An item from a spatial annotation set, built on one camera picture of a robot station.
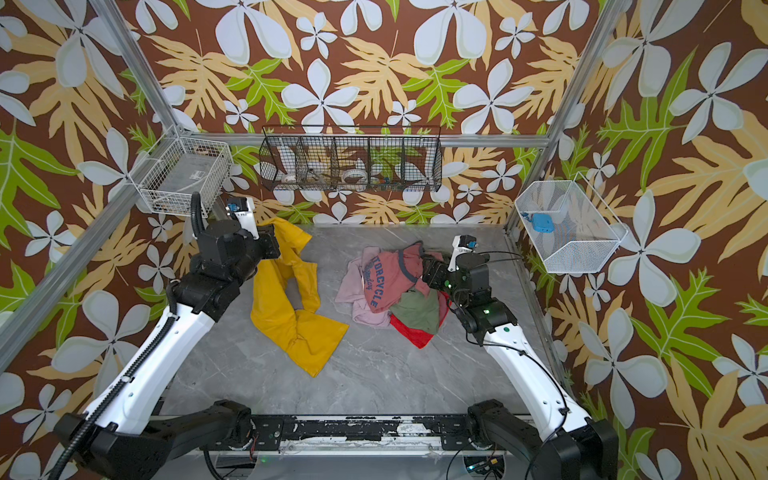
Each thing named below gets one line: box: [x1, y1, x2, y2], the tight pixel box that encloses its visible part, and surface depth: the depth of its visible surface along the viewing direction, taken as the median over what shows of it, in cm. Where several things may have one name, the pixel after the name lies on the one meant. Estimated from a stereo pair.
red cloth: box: [389, 291, 451, 349], surface depth 93 cm
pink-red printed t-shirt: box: [362, 241, 444, 313], surface depth 95 cm
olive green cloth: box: [390, 289, 440, 335], surface depth 92 cm
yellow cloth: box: [250, 217, 349, 377], surface depth 90 cm
